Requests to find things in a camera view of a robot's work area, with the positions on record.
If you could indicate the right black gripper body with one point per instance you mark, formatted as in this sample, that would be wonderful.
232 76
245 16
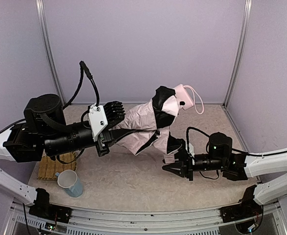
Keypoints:
188 167

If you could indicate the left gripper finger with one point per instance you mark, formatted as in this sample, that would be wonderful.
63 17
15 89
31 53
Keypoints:
114 112
118 134

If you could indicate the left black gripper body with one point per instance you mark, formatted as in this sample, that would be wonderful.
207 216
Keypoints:
103 143

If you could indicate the pink and black folding umbrella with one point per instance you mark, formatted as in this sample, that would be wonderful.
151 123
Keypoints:
151 121

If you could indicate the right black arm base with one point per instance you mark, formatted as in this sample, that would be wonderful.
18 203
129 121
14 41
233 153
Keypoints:
245 208

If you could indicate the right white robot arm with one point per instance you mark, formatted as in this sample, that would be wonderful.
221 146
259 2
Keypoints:
235 165

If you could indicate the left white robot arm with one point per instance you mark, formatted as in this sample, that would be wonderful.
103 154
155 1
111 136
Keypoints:
44 130

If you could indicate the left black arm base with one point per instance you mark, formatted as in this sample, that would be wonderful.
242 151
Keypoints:
42 208

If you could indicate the light blue plastic pitcher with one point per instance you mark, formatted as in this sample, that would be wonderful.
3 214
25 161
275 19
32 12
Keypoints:
69 181

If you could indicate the woven bamboo tray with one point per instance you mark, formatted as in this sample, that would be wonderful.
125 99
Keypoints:
48 168

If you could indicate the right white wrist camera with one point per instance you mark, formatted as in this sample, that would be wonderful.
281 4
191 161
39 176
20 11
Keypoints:
190 151

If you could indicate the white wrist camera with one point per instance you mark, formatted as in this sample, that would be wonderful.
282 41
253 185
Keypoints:
190 151
97 120

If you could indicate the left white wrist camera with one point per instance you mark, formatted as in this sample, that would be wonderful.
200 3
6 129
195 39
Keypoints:
97 120

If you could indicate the aluminium front rail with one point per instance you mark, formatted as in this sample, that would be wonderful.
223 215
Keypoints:
84 221

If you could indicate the left aluminium frame post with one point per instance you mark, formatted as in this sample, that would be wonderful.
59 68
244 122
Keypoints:
48 49

